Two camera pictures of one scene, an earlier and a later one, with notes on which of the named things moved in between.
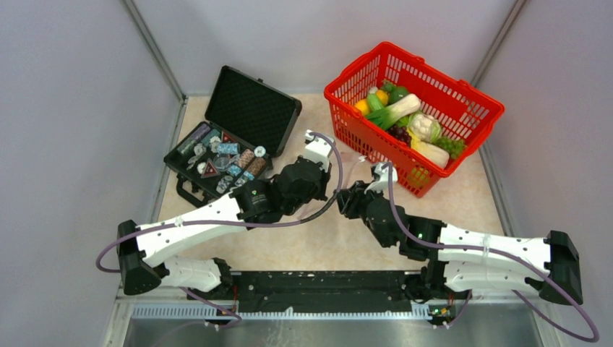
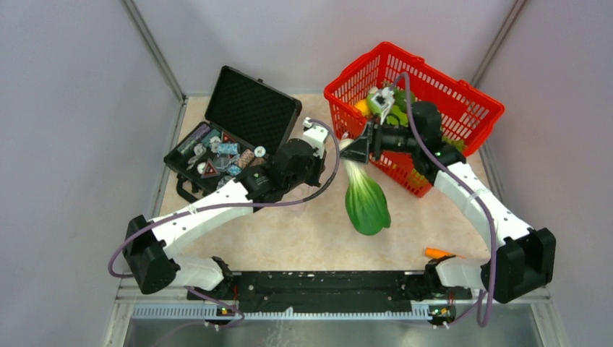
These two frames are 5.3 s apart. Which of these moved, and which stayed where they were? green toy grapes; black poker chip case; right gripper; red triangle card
Moved: right gripper
Stayed: green toy grapes; red triangle card; black poker chip case
